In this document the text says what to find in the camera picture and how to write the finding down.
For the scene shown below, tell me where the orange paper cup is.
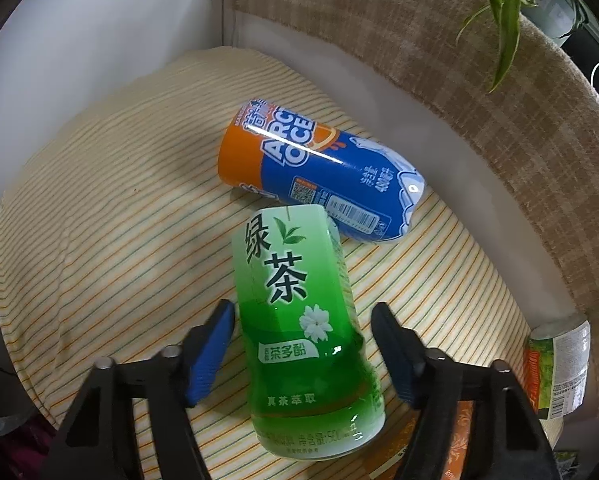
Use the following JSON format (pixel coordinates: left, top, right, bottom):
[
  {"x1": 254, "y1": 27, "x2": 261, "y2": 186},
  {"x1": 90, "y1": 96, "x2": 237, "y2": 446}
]
[{"x1": 361, "y1": 401, "x2": 474, "y2": 479}]

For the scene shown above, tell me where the green tea cup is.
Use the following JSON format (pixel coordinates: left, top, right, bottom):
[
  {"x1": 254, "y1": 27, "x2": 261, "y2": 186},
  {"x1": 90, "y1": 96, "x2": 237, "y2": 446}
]
[{"x1": 232, "y1": 205, "x2": 385, "y2": 460}]

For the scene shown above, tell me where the spider plant in pot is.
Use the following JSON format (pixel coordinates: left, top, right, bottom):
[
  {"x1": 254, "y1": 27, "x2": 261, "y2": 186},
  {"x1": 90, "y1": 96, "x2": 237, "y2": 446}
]
[{"x1": 455, "y1": 0, "x2": 589, "y2": 93}]

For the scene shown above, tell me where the plaid bench cushion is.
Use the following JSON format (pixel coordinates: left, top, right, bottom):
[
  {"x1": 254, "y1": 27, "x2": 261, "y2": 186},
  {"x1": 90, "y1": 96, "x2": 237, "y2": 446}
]
[{"x1": 229, "y1": 0, "x2": 599, "y2": 405}]

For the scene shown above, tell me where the green white label cup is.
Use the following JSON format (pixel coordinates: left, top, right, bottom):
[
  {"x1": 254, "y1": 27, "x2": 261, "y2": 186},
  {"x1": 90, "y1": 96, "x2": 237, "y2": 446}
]
[{"x1": 524, "y1": 313, "x2": 591, "y2": 420}]

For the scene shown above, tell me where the striped table cloth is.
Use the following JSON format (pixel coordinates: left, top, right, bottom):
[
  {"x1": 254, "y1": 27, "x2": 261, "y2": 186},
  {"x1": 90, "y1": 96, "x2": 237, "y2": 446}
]
[{"x1": 0, "y1": 45, "x2": 546, "y2": 480}]

